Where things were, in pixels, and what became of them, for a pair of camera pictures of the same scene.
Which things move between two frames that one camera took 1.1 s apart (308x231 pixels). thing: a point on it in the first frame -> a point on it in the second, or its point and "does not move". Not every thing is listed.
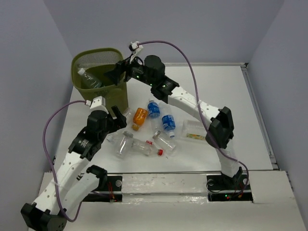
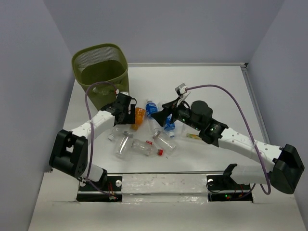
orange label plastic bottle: [139, 117] does not move
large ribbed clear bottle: [194, 129] does not move
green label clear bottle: [88, 80] -> [103, 91]
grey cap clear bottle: [124, 145] does not move
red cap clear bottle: [143, 147] does not move
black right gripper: [121, 67] -> [170, 108]
